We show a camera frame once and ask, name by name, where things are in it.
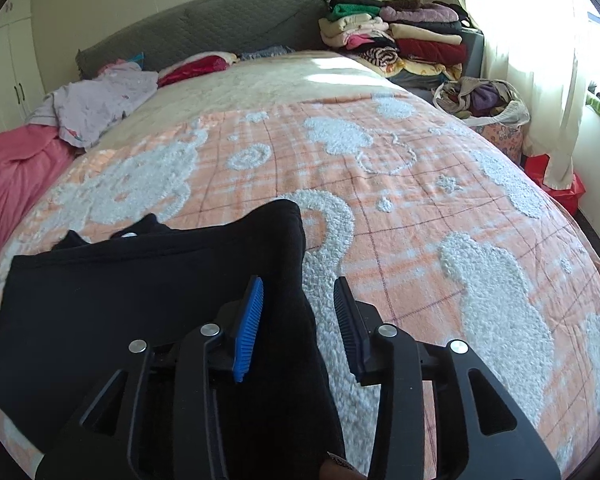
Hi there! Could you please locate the red plastic bag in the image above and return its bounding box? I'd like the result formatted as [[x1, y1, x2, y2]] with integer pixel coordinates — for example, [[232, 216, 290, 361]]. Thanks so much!
[[522, 152, 586, 216]]

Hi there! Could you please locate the cream wardrobe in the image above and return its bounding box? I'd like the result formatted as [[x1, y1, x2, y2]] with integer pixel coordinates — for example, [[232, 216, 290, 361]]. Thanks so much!
[[0, 0, 46, 141]]

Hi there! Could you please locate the blue grey patterned cloth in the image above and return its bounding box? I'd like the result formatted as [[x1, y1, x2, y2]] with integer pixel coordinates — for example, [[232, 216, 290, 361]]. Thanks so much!
[[240, 45, 296, 61]]

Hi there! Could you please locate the black sweater with orange cuffs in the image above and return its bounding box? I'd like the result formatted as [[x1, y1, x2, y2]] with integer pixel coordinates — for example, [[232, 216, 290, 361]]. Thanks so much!
[[0, 199, 348, 480]]

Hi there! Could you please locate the lilac garment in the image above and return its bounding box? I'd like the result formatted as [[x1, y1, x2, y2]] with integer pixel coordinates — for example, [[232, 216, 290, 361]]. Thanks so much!
[[27, 62, 159, 148]]

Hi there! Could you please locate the white curtain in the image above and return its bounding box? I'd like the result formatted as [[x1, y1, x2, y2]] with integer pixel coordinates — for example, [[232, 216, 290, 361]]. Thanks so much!
[[452, 0, 593, 186]]

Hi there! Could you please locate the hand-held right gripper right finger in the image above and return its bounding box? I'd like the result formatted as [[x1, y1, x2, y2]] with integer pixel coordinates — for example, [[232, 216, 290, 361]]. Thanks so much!
[[332, 276, 563, 480]]

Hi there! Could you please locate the stack of folded clothes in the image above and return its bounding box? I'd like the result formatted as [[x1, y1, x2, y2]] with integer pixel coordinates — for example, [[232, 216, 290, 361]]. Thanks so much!
[[319, 0, 473, 83]]

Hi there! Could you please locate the pink quilt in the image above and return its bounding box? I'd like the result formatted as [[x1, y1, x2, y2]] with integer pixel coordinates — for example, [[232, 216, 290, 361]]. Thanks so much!
[[0, 122, 81, 276]]

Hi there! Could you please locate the orange plaid fleece blanket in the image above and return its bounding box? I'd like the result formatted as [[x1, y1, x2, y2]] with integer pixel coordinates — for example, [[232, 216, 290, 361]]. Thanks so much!
[[0, 50, 600, 476]]

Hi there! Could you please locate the floral bag of clothes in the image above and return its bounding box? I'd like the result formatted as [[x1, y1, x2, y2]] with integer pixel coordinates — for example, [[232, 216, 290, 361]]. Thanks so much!
[[432, 77, 531, 161]]

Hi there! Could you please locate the red pillow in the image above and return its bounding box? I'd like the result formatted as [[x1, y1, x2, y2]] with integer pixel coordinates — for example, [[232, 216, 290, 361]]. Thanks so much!
[[157, 54, 241, 87]]

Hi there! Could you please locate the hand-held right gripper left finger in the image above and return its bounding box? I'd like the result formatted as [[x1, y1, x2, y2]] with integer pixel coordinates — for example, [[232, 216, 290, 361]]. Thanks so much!
[[35, 275, 266, 480]]

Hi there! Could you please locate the grey quilted headboard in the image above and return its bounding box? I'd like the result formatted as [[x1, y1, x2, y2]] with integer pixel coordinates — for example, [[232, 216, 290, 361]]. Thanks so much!
[[75, 0, 331, 81]]

